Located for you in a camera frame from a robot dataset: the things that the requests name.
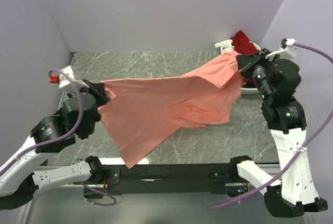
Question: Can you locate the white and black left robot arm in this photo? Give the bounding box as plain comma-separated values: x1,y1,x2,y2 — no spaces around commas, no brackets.
1,80,110,210

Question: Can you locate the salmon pink t-shirt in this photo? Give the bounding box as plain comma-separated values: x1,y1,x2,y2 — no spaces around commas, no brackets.
98,51,242,168

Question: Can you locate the aluminium rail frame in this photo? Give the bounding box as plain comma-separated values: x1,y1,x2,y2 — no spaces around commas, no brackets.
15,51,317,224

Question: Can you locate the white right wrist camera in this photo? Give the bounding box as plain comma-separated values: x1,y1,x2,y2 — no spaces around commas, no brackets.
265,38,297,61

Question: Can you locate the white t-shirt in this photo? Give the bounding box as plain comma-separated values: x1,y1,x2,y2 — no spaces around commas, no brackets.
214,39,234,54

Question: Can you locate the red t-shirt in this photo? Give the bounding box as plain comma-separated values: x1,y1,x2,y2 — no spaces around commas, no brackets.
230,30,262,84

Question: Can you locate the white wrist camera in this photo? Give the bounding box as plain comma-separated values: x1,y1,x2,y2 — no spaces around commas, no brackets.
48,65,81,93
265,38,297,61

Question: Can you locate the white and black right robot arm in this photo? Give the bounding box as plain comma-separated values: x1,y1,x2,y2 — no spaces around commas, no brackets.
228,49,328,218

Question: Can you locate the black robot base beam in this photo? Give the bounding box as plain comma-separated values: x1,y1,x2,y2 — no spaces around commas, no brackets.
87,163,245,195

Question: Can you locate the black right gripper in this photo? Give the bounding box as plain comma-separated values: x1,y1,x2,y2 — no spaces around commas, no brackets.
236,47,277,100

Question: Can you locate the white laundry basket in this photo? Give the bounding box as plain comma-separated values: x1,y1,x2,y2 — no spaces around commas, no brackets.
221,42,262,95

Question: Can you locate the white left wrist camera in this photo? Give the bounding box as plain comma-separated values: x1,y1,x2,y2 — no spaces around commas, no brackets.
48,65,81,93

